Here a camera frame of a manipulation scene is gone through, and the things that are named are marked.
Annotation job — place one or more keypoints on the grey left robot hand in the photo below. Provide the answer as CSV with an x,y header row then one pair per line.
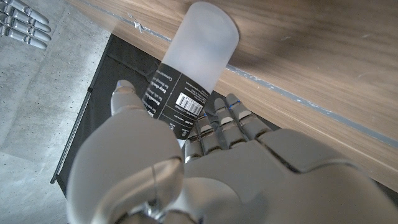
x,y
236,180

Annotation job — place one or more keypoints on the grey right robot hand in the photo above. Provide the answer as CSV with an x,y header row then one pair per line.
x,y
21,21

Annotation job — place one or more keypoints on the frosted oil cruet black label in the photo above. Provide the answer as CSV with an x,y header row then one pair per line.
x,y
199,53

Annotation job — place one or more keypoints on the black backdrop curtain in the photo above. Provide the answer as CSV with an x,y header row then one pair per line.
x,y
121,65

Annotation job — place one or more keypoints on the black backdrop stand pole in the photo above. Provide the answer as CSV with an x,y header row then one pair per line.
x,y
73,137

